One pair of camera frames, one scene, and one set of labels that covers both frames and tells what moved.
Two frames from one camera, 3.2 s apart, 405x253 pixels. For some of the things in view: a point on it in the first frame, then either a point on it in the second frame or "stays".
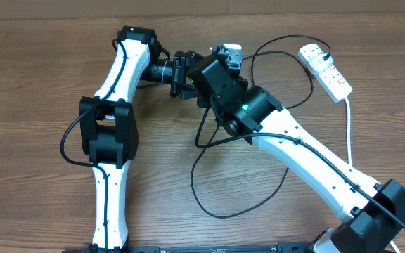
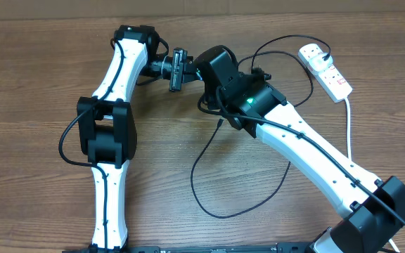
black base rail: (283, 247) stays
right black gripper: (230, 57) -> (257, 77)
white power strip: (329, 79) stays
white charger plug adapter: (318, 63) stays
